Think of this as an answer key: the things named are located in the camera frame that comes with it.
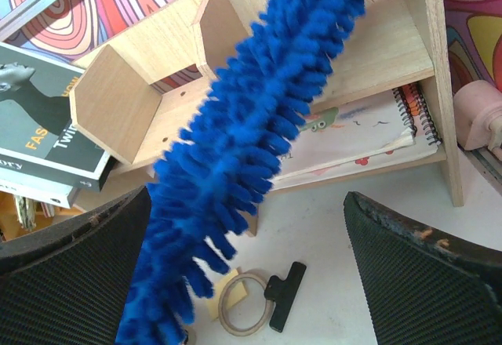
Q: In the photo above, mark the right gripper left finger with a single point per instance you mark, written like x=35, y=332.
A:
x=68, y=283

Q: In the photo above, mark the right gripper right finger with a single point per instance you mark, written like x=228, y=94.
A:
x=423, y=285

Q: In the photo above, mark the blue microfiber duster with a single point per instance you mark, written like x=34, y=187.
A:
x=222, y=165

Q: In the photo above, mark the light wooden bookshelf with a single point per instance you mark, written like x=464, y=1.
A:
x=143, y=85

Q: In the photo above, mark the stack of yellow books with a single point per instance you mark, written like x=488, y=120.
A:
x=20, y=217

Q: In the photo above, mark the white Czekolada book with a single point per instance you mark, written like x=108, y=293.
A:
x=43, y=191

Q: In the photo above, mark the black binder clip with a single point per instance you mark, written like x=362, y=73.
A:
x=282, y=292

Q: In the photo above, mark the Twins story book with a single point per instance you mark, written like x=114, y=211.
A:
x=37, y=134

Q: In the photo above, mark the spiral notebook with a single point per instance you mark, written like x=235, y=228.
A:
x=395, y=122

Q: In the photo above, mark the yellow sticky note pad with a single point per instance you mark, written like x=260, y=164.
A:
x=237, y=294

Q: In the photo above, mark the pink plastic bottle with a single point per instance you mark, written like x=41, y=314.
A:
x=477, y=112

